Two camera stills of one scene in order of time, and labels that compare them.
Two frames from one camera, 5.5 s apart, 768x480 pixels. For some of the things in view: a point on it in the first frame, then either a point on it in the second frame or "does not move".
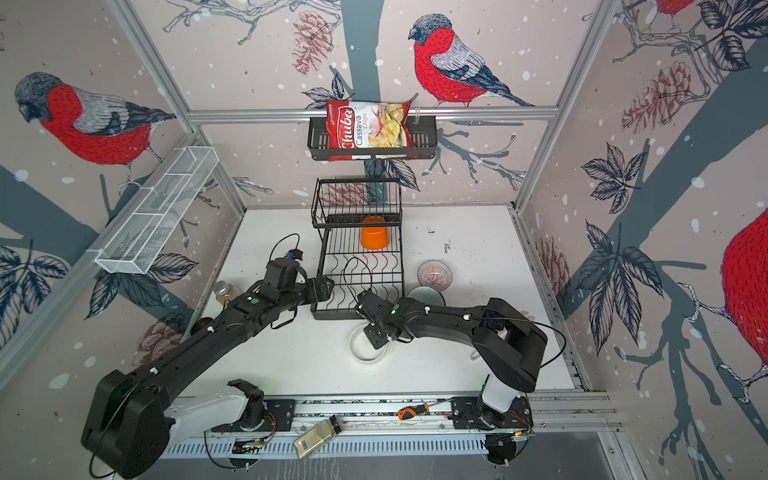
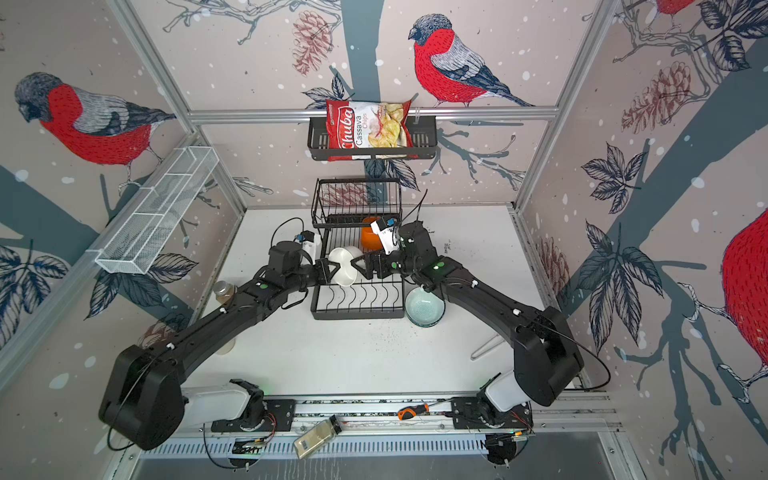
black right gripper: (375, 341) -> (380, 260)
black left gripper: (326, 290) -> (324, 272)
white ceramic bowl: (361, 348) -> (348, 273)
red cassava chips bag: (352, 124) does not move
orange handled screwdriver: (409, 412) does not move
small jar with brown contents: (224, 291) does not move
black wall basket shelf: (424, 137) does not move
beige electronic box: (316, 437) does not move
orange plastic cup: (374, 237) does not move
